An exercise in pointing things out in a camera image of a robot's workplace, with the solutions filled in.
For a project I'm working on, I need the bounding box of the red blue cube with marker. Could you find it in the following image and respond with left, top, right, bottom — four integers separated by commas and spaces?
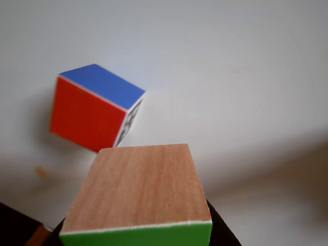
49, 63, 147, 154

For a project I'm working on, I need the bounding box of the wooden cube with green face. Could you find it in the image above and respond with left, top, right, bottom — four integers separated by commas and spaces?
58, 143, 213, 246

